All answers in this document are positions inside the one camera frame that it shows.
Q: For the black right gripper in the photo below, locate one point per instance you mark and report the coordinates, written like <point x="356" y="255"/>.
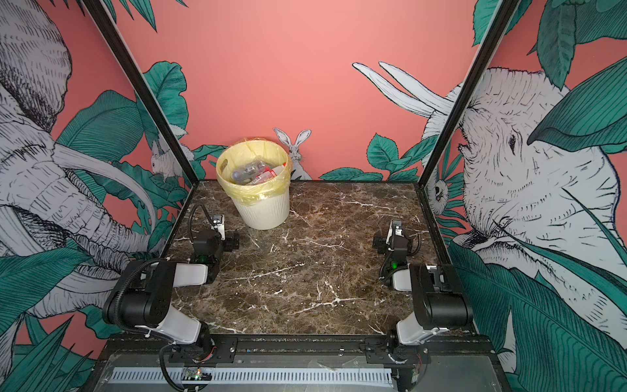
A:
<point x="384" y="244"/>

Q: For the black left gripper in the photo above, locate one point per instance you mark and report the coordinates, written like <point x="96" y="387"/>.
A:
<point x="229" y="242"/>

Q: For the clear bottle purple label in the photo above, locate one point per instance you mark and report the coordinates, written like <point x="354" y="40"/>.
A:
<point x="248" y="172"/>

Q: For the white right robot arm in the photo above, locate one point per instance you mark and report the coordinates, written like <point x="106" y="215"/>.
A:
<point x="438" y="299"/>

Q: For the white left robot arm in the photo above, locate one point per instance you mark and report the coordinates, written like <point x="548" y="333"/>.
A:
<point x="140" y="302"/>

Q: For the white ribbed waste bin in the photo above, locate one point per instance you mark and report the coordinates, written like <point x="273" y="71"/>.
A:
<point x="267" y="213"/>

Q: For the yellow plastic bin liner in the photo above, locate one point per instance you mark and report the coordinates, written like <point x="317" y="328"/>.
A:
<point x="273" y="182"/>

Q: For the white vented cable duct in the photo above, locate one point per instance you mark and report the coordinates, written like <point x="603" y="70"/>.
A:
<point x="377" y="377"/>

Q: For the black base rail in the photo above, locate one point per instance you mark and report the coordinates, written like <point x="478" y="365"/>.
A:
<point x="303" y="349"/>

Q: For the black right corner frame post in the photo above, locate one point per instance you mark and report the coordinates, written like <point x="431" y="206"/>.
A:
<point x="491" y="40"/>

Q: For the black corner frame post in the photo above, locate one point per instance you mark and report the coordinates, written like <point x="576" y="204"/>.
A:
<point x="100" y="15"/>
<point x="491" y="40"/>

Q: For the black left corner frame post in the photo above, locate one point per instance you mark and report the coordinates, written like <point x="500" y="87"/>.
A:
<point x="100" y="15"/>

